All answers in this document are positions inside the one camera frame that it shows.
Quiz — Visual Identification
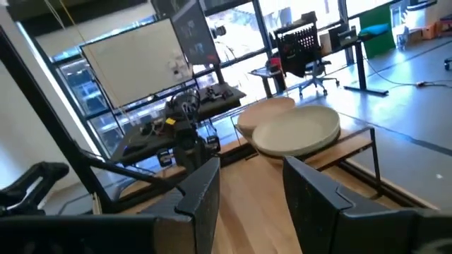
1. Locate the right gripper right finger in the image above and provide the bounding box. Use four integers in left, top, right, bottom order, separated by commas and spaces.
282, 155, 452, 254

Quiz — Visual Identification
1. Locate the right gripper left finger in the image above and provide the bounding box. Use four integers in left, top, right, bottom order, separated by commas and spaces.
0, 157, 222, 254

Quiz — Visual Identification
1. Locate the cream plate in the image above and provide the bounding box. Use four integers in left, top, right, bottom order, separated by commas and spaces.
252, 104, 341, 158

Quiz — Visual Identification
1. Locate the pale pink plate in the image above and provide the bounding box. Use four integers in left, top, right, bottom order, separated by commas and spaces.
237, 97, 297, 137

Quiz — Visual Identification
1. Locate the black cluttered desk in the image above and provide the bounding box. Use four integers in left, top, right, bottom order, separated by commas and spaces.
111, 83, 247, 167

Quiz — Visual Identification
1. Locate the small dark side table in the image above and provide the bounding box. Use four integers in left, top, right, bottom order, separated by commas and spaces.
249, 66, 287, 99

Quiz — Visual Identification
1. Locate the black standing desk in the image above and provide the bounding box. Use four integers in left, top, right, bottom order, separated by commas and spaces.
328, 26, 390, 97

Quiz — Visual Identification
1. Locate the white board screen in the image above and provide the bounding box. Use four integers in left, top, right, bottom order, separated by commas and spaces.
80, 17, 194, 109

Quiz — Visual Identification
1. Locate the black office chair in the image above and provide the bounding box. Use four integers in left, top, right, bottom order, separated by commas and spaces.
274, 23, 340, 99

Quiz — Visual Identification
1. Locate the dark monitor on stand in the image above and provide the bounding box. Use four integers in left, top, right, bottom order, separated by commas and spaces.
171, 0, 227, 85

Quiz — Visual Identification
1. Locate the black webcam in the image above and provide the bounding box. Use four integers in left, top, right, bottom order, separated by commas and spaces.
210, 25, 227, 39

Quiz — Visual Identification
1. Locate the green panel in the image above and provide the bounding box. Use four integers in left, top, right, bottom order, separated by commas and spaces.
359, 2, 397, 60

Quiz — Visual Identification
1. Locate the blue cushion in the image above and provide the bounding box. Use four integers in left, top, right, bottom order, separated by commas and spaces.
358, 23, 390, 38

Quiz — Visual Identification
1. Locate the orange box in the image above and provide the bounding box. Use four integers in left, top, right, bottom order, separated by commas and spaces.
422, 19, 452, 40

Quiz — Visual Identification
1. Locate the wooden shelf black metal frame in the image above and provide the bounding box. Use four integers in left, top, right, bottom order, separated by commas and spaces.
230, 111, 385, 198

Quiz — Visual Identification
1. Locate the black floor cable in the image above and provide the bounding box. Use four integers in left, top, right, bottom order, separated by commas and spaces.
363, 56, 452, 87

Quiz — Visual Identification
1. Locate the black rig frame post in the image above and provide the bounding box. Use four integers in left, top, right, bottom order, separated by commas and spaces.
0, 26, 186, 214

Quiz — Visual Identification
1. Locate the yellow cable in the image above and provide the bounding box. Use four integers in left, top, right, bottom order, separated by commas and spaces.
45, 0, 117, 107

